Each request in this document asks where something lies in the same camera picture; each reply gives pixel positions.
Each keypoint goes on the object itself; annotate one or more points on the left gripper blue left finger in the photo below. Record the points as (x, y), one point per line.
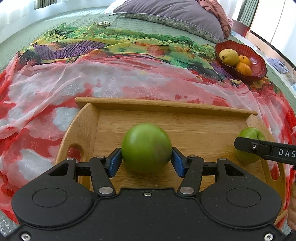
(102, 169)

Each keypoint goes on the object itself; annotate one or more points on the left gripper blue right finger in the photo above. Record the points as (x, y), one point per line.
(190, 169)

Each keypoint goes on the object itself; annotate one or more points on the large green apple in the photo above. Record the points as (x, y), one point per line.
(146, 148)

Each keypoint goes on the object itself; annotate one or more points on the person's hand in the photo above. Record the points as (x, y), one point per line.
(291, 218)

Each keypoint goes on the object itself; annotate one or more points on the wooden bamboo serving tray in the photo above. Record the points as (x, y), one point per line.
(164, 170)

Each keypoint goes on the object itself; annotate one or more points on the blue cloth on floor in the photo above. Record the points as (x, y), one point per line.
(278, 65)

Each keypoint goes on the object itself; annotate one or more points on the orange mandarin in bowl front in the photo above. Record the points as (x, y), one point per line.
(243, 69)

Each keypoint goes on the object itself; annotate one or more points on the orange mandarin in bowl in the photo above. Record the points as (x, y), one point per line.
(243, 69)
(245, 60)

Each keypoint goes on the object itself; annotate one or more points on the red glass fruit bowl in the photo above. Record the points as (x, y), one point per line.
(258, 65)

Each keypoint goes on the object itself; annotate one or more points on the red white sheer scarf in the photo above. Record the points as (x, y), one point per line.
(38, 105)

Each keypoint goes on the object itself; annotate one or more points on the green quilted bedspread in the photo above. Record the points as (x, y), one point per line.
(26, 35)

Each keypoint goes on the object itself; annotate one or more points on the orange mandarin in bowl back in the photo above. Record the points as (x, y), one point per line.
(245, 60)

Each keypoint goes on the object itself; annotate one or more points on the yellow pear in bowl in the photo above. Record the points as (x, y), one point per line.
(229, 57)

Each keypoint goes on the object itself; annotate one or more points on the colourful floral scarf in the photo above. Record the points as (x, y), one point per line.
(67, 43)

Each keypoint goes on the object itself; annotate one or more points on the small metallic object on bed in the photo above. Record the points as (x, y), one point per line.
(103, 24)

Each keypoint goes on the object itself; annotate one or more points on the green curtain right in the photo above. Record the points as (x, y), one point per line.
(247, 12)

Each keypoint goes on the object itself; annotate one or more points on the green curtain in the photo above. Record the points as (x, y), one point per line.
(247, 12)
(43, 3)

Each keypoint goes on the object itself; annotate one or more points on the purple pillow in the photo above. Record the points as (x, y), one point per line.
(188, 16)

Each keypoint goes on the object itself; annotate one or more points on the pink crumpled blanket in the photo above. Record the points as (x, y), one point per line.
(213, 7)

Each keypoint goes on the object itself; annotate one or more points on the green curtain left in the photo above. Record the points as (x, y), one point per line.
(43, 3)

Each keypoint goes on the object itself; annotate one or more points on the white sheer curtain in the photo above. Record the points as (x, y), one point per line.
(16, 15)

